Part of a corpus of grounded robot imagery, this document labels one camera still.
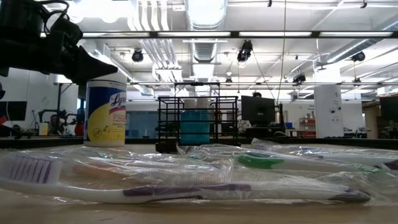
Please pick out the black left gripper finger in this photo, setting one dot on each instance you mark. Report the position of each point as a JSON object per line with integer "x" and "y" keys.
{"x": 90, "y": 62}
{"x": 84, "y": 74}

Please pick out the small teal mouthwash bottle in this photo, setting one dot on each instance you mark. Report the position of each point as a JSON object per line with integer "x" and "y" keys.
{"x": 188, "y": 127}
{"x": 203, "y": 127}

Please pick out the background black robot arm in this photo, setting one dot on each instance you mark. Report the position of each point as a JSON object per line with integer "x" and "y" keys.
{"x": 46, "y": 113}

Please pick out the yellow blue wipes canister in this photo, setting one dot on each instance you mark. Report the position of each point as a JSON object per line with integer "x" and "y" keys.
{"x": 105, "y": 118}

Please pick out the background yellow canister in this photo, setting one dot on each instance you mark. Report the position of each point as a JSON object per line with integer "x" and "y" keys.
{"x": 43, "y": 129}

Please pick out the blue partition panel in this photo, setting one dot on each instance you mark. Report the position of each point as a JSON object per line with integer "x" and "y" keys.
{"x": 140, "y": 124}

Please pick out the black beam with light strips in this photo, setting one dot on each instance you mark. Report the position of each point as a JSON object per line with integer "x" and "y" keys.
{"x": 234, "y": 34}

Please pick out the red shelf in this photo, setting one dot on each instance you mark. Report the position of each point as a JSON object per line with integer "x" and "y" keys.
{"x": 308, "y": 123}

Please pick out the black metal table frame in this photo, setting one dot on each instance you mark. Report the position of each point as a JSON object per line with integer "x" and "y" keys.
{"x": 46, "y": 142}

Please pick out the silver ventilation duct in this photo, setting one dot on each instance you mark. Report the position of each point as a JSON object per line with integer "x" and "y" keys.
{"x": 205, "y": 18}

